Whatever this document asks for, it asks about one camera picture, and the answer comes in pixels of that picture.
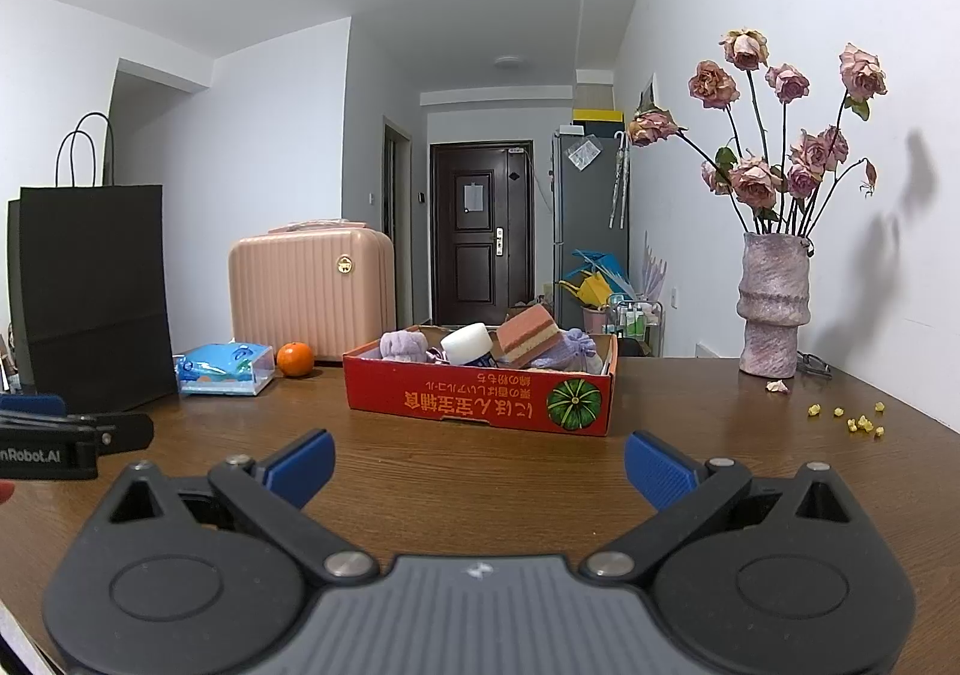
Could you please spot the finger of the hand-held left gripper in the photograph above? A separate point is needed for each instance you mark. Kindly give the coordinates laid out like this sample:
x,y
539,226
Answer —
x,y
34,403
124,433

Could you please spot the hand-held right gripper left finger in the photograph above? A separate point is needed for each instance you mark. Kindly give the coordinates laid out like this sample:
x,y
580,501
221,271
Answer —
x,y
304,465

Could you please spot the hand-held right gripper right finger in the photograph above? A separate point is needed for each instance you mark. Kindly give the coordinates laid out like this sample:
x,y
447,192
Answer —
x,y
656,469

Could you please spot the lavender mesh pouch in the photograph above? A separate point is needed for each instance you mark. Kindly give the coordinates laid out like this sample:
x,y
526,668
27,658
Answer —
x,y
574,345

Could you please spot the cardboard box with orange edges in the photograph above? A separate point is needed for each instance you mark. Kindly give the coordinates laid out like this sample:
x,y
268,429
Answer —
x,y
465,405

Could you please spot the pink yellow layered sponge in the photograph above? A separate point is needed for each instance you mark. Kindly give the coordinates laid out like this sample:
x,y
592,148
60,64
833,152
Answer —
x,y
529,337

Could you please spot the orange fruit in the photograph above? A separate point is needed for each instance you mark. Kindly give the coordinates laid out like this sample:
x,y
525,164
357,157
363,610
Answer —
x,y
295,358

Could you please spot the blue tissue pack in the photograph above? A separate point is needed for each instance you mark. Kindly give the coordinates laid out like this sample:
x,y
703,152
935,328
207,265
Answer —
x,y
225,367

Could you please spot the black paper bag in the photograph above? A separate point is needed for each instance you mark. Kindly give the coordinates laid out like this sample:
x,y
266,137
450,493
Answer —
x,y
90,285

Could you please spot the fallen pink rose petal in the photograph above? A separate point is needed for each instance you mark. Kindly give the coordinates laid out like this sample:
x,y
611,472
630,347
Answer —
x,y
777,387

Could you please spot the metal cart with bottles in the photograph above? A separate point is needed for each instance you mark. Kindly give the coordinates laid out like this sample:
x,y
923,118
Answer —
x,y
636,322

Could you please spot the pink bucket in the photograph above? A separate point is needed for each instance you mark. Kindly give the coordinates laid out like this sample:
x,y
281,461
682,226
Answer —
x,y
595,321

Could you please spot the pink ribbed suitcase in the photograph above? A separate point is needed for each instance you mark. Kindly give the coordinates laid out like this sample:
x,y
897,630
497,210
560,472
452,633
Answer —
x,y
307,300

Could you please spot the dark eyeglasses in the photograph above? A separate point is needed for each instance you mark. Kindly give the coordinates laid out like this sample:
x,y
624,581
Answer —
x,y
814,366

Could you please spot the mottled pink ceramic vase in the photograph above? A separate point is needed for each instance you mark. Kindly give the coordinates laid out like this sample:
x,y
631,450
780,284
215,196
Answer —
x,y
772,307

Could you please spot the scattered yellow petal bits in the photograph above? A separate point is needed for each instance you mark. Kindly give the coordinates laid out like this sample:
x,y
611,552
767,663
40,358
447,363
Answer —
x,y
862,422

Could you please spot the dark side room door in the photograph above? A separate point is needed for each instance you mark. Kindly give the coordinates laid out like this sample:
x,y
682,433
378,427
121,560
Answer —
x,y
397,225

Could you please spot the dark brown entrance door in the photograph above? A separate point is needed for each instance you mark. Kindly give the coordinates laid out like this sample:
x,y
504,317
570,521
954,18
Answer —
x,y
480,270

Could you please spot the grey refrigerator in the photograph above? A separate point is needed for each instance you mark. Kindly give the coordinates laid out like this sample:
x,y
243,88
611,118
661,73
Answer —
x,y
589,210

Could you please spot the hanging clear umbrella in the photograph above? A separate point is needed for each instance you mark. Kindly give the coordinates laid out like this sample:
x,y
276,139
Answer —
x,y
621,180

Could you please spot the bunch of dried pink roses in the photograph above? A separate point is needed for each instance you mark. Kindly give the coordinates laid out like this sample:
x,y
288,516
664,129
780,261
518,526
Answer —
x,y
754,180

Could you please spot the white paper on door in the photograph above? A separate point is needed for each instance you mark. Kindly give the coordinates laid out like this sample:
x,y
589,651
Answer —
x,y
471,196

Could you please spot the clear plastic bag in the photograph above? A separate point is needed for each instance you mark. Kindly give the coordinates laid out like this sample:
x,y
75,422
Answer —
x,y
583,152

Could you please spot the yellow box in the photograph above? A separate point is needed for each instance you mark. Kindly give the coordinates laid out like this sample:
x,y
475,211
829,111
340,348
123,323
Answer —
x,y
598,116

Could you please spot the round ceiling light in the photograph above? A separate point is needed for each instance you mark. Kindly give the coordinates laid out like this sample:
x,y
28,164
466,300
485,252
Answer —
x,y
508,61

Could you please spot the white wall panel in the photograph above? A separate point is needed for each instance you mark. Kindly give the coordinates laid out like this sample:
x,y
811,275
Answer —
x,y
648,94

